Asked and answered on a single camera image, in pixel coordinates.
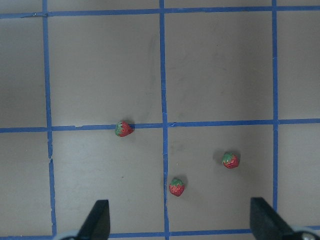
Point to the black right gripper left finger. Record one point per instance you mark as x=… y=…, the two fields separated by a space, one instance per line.
x=97 y=225

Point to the red strawberry three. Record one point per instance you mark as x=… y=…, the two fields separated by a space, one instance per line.
x=176 y=187

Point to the red strawberry one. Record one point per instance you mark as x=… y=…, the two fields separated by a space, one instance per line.
x=123 y=129

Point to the red strawberry two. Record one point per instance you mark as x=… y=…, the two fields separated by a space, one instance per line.
x=230 y=160

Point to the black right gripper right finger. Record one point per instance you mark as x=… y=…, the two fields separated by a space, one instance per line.
x=266 y=223

